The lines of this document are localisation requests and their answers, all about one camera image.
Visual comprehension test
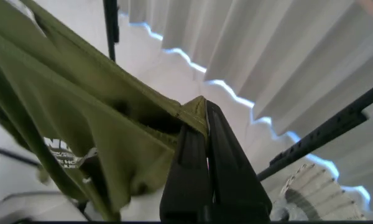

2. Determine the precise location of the white laundry basket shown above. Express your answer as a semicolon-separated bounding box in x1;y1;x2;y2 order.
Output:
269;162;368;222

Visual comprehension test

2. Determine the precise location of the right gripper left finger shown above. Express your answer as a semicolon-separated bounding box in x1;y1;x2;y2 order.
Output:
159;124;214;222

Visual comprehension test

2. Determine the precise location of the white curtain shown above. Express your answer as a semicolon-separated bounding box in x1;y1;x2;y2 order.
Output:
117;0;373;213

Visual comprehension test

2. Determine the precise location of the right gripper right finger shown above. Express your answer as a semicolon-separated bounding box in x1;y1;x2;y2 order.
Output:
205;100;273;222

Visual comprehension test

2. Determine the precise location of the black cable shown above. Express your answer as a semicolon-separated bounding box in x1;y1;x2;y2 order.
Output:
0;145;42;168

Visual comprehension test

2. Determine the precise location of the green long-sleeved shirt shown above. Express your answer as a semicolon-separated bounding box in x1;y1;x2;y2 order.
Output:
0;0;210;222

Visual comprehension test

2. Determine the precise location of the black clothes rack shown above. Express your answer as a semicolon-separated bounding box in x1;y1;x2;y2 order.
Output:
102;0;373;182

